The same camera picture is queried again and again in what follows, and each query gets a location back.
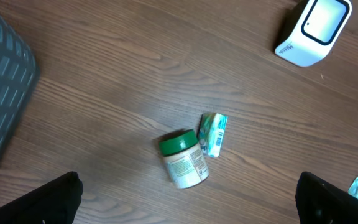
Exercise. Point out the white barcode scanner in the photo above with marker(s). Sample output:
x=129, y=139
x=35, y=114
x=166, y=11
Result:
x=311, y=29

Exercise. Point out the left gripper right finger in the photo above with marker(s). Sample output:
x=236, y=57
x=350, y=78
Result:
x=318, y=201

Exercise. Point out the small teal white packet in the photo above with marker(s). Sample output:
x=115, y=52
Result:
x=211, y=132

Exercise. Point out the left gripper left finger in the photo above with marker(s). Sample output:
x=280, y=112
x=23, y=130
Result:
x=54, y=202

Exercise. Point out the green lid jar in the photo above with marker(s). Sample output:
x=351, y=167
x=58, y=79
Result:
x=184, y=159

